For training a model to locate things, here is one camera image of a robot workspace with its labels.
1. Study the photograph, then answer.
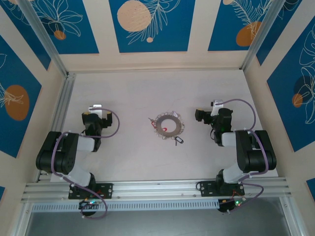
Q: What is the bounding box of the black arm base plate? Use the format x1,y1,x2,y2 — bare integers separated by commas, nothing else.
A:
68,182,114,200
196,180,246,198

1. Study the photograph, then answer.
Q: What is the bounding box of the aluminium table end rail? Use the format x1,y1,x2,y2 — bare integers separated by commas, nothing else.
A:
20,177,293,204

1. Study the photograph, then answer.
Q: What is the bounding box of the slotted metal cable duct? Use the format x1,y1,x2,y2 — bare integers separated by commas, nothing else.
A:
31,198,220,212

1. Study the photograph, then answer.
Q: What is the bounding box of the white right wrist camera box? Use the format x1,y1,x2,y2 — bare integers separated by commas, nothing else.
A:
211,99,224,117

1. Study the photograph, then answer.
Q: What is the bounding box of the aluminium table side rail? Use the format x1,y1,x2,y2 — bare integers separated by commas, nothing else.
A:
35,72,76,183

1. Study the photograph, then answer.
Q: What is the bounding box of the flat metal ring disc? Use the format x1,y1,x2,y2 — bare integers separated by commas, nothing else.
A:
157,115,183,135

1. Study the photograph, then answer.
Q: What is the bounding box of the aluminium frame leg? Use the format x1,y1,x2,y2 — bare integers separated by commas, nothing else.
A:
279,198,300,236
13,204,34,236

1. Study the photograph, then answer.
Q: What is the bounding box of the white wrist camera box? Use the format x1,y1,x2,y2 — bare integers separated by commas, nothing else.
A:
88,104,103,116
211,99,224,117

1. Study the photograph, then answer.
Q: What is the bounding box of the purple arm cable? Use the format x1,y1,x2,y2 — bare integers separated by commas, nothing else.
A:
51,105,121,219
222,98,269,214

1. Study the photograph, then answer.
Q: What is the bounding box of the aluminium frame corner post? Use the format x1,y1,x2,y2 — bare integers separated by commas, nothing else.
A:
18,0,68,77
240,0,288,71

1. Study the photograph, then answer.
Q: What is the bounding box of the circuit board with green light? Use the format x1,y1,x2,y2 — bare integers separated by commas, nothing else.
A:
218,199,247,209
78,200,102,210

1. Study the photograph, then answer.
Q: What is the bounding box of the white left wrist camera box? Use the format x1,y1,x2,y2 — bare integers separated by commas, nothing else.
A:
88,104,103,116

